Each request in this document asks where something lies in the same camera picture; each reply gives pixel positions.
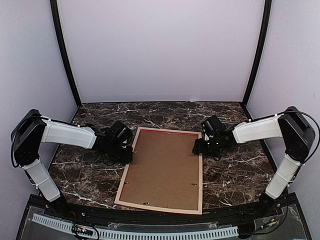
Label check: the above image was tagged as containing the left black corner post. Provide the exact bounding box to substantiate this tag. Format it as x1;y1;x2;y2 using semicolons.
50;0;82;108

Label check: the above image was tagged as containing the brown cardboard backing board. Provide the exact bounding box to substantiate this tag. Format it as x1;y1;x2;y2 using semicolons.
118;129;201;212

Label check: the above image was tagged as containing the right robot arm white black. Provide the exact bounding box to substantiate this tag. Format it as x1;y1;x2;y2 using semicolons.
192;106;320;217

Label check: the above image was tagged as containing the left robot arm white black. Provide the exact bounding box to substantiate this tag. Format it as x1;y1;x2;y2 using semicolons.
10;109;133;218

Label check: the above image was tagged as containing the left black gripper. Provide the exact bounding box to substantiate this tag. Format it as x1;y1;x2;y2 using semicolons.
107;142;134;165

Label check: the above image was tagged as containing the right black corner post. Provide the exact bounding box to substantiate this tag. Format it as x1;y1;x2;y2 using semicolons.
242;0;272;107

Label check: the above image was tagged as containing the black corner post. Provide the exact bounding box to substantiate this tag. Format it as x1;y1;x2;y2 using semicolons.
242;0;272;107
50;0;82;108

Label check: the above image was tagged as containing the black front rail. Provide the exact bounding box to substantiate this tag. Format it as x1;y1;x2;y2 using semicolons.
42;199;278;227

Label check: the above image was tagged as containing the white slotted cable duct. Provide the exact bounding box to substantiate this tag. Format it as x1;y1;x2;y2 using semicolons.
31;213;239;240

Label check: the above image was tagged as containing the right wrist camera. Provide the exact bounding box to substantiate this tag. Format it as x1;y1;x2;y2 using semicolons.
202;129;213;141

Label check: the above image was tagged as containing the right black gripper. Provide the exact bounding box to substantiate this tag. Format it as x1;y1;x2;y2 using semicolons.
192;135;222;157

